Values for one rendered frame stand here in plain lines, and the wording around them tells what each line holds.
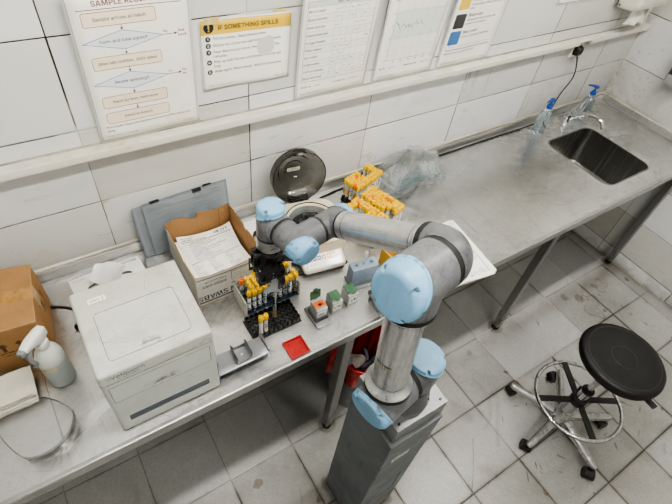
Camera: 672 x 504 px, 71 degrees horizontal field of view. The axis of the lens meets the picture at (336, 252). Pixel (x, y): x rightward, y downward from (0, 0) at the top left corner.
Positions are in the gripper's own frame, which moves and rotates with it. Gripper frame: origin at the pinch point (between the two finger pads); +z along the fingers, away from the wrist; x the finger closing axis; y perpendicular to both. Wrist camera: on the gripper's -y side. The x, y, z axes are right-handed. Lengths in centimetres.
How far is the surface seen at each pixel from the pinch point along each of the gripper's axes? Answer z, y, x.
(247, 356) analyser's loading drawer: 13.9, 14.7, 10.0
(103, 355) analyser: -12, 50, 7
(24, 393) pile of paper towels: 14, 72, -9
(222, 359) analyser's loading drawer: 13.8, 21.7, 7.3
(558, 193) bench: 18, -151, 0
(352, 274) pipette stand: 10.0, -30.1, 0.5
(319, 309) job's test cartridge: 10.9, -12.4, 7.2
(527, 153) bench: 18, -162, -29
